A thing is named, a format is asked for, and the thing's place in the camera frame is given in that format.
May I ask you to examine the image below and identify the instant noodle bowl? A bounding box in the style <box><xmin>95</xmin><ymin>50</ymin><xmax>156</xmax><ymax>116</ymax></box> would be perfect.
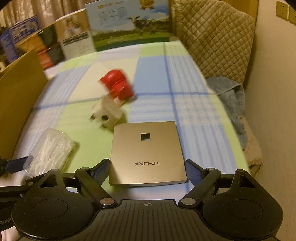
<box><xmin>16</xmin><ymin>24</ymin><xmax>58</xmax><ymax>57</ymax></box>

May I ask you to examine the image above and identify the grey towel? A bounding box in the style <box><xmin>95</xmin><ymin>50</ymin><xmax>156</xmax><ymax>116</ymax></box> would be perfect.
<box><xmin>206</xmin><ymin>76</ymin><xmax>247</xmax><ymax>150</ymax></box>

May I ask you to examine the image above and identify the beige curtain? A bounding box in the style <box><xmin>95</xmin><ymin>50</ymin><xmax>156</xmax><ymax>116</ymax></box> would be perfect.
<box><xmin>1</xmin><ymin>0</ymin><xmax>89</xmax><ymax>28</ymax></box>

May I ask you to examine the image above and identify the double wall switch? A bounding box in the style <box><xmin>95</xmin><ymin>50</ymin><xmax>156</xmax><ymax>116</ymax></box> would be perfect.
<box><xmin>275</xmin><ymin>1</ymin><xmax>295</xmax><ymax>25</ymax></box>

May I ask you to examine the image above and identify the white product box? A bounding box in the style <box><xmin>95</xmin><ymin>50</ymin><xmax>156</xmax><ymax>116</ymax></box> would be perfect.
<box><xmin>54</xmin><ymin>9</ymin><xmax>96</xmax><ymax>60</ymax></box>

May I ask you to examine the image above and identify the red lidded container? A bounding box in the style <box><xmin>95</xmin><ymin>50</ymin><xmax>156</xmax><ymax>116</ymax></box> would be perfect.
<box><xmin>37</xmin><ymin>43</ymin><xmax>65</xmax><ymax>69</ymax></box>

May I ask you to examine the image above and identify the red pig figurine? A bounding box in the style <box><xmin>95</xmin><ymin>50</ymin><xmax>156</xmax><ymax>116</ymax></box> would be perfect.
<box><xmin>99</xmin><ymin>69</ymin><xmax>135</xmax><ymax>101</ymax></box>

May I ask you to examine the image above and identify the quilted beige chair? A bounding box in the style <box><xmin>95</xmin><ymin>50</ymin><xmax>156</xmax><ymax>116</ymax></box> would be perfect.
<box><xmin>170</xmin><ymin>1</ymin><xmax>263</xmax><ymax>176</ymax></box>

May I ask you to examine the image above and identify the open cardboard box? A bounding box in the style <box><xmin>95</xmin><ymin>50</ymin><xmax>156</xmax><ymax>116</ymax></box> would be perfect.
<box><xmin>0</xmin><ymin>50</ymin><xmax>48</xmax><ymax>159</ymax></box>

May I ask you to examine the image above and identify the checkered tablecloth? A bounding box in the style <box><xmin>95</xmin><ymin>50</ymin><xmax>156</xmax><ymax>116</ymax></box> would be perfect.
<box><xmin>14</xmin><ymin>41</ymin><xmax>248</xmax><ymax>173</ymax></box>

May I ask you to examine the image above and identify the gold TP-Link panel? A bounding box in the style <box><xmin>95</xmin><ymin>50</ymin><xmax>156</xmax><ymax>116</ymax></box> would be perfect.
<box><xmin>109</xmin><ymin>121</ymin><xmax>187</xmax><ymax>187</ymax></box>

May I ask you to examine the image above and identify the dark blue milk box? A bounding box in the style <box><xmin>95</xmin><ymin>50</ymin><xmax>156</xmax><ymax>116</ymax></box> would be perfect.
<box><xmin>1</xmin><ymin>16</ymin><xmax>40</xmax><ymax>63</ymax></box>

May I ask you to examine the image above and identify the light blue milk carton box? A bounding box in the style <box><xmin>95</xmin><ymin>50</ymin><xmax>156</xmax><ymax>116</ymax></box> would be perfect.
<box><xmin>85</xmin><ymin>0</ymin><xmax>170</xmax><ymax>52</ymax></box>

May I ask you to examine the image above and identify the white power plug adapter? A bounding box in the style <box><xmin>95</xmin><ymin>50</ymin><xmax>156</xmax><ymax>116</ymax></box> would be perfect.
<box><xmin>90</xmin><ymin>95</ymin><xmax>127</xmax><ymax>131</ymax></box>

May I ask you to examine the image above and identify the clear box of floss picks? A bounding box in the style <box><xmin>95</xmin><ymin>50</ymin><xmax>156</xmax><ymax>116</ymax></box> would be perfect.
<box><xmin>23</xmin><ymin>128</ymin><xmax>75</xmax><ymax>177</ymax></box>

